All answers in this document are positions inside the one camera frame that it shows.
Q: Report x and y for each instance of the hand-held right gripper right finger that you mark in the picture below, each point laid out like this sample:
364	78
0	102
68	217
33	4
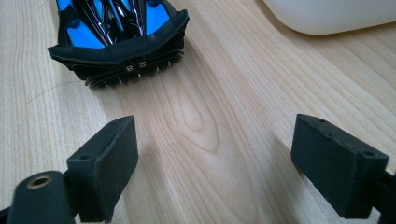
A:
336	168

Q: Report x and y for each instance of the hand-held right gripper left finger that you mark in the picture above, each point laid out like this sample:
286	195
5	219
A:
102	168

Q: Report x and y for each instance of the blue and black toy car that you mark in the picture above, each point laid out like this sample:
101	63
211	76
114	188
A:
118	40

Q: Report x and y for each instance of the white plastic container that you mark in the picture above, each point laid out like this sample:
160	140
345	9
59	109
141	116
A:
330	14

